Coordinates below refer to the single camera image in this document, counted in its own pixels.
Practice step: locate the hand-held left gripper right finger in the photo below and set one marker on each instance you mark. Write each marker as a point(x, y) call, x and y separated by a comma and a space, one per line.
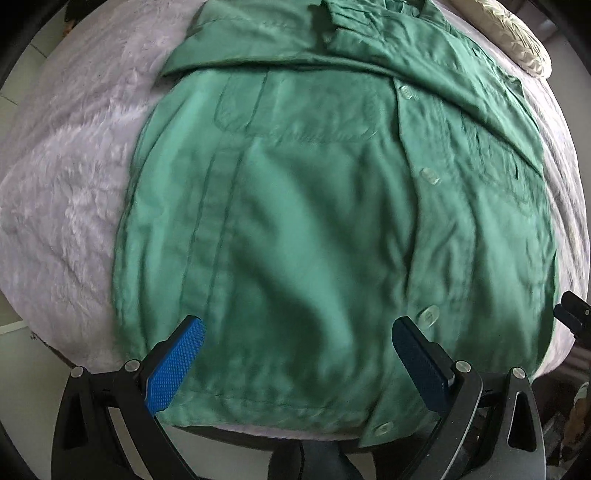
point(420, 364)

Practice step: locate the person's dark trousers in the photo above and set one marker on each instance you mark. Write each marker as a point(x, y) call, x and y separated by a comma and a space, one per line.
point(323, 461)

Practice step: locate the round cream pleated pillow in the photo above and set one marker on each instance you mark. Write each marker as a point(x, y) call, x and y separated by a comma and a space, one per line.
point(508, 37)

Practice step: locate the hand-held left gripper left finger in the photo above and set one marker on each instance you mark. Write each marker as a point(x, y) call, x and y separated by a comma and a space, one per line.
point(175, 369)

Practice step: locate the lavender embossed blanket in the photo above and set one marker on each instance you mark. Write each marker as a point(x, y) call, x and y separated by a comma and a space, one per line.
point(69, 184)

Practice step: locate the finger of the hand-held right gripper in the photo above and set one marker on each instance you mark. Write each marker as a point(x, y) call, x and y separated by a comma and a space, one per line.
point(579, 301)
point(575, 323)

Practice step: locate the green work jacket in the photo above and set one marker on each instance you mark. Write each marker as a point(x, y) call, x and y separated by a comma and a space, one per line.
point(300, 230)

